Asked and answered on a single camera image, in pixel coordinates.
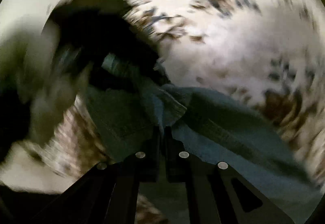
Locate blue denim jeans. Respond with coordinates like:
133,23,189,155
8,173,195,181
85,84,322,223

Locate floral bed quilt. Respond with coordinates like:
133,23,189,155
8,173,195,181
25,0,325,224

